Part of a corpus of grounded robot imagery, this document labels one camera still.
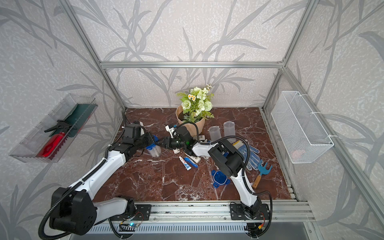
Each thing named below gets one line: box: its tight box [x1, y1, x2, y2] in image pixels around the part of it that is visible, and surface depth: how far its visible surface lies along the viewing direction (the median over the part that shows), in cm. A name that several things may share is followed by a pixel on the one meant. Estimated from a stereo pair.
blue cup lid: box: [211, 170, 231, 189], surface depth 86 cm
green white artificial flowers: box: [176, 84, 215, 123], surface depth 87 cm
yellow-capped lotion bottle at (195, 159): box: [185, 153, 202, 164], surface depth 93 cm
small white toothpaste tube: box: [178, 156, 192, 171], surface depth 91 cm
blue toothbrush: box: [184, 157, 199, 168], surface depth 93 cm
